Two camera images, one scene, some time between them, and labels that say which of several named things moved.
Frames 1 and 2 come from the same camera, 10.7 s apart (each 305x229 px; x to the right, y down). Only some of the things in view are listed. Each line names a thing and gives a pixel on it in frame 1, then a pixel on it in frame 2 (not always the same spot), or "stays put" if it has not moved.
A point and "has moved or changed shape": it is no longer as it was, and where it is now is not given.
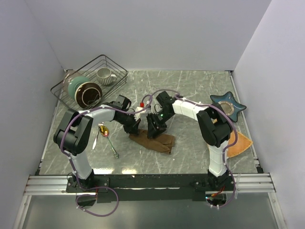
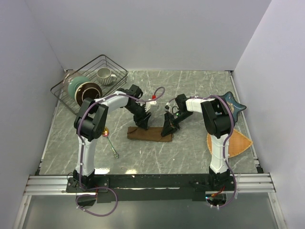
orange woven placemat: (243, 143) stays put
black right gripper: (154, 130) → (169, 126)
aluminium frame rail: (57, 185) stays put
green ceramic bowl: (74, 83) stays put
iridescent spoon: (104, 131) stays put
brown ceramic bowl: (87, 94) stays put
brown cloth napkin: (163, 143) has moved or changed shape
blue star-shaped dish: (228, 103) stays put
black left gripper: (133, 129) → (142, 120)
